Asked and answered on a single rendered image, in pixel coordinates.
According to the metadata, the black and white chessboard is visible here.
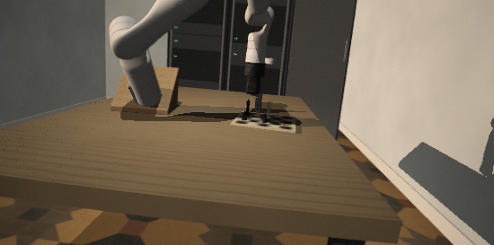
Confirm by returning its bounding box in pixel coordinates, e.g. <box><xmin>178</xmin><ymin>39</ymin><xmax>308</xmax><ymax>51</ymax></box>
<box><xmin>230</xmin><ymin>111</ymin><xmax>296</xmax><ymax>133</ymax></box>

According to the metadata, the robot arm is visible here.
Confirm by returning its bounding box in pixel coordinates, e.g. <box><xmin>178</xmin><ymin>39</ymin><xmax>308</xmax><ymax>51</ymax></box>
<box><xmin>109</xmin><ymin>0</ymin><xmax>274</xmax><ymax>107</ymax></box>

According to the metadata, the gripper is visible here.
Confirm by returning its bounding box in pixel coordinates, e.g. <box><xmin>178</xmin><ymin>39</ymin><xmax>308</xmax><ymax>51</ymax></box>
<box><xmin>244</xmin><ymin>48</ymin><xmax>276</xmax><ymax>111</ymax></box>

